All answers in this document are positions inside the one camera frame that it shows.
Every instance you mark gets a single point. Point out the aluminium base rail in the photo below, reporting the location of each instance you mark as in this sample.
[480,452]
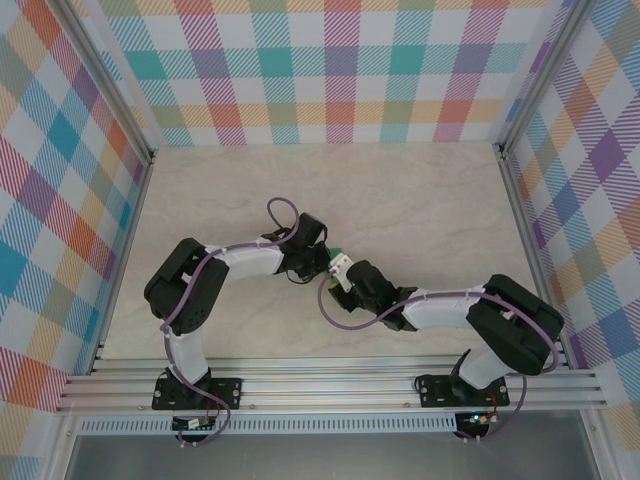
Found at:
[325,385]

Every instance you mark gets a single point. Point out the aluminium side rail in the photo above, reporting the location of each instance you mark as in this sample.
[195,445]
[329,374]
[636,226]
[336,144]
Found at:
[123,250]
[535,250]

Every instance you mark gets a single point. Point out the green square paper sheet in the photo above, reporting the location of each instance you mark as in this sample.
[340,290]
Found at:
[336,250]

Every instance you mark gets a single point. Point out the aluminium frame post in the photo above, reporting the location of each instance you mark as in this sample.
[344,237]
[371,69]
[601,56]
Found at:
[115,82]
[539,75]

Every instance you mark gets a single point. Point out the small circuit board without light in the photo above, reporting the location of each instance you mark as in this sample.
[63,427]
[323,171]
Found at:
[192,424]

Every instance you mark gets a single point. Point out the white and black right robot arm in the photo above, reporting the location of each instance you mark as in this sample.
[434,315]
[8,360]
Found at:
[440,310]

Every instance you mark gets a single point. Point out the small circuit board with light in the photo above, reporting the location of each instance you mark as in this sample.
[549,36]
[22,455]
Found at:
[477,419]

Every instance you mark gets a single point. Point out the grey metal base sheet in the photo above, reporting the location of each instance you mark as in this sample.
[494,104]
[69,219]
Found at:
[325,460]

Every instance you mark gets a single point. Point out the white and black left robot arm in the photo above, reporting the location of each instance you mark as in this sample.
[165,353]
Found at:
[250,260]

